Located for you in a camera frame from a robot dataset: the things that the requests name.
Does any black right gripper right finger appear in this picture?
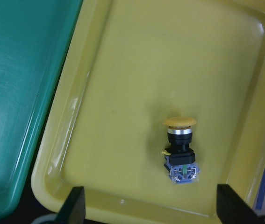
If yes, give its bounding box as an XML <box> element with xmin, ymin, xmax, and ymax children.
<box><xmin>216</xmin><ymin>184</ymin><xmax>261</xmax><ymax>224</ymax></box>

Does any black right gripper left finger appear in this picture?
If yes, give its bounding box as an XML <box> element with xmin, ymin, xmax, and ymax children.
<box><xmin>55</xmin><ymin>186</ymin><xmax>86</xmax><ymax>224</ymax></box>

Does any yellow push button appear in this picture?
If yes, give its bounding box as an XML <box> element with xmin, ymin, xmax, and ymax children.
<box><xmin>162</xmin><ymin>116</ymin><xmax>200</xmax><ymax>184</ymax></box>

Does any yellow plastic tray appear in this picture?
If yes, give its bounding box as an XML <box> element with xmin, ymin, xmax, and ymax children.
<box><xmin>31</xmin><ymin>0</ymin><xmax>265</xmax><ymax>224</ymax></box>

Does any green plastic tray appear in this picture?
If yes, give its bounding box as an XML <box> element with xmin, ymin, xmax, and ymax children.
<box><xmin>0</xmin><ymin>0</ymin><xmax>82</xmax><ymax>220</ymax></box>

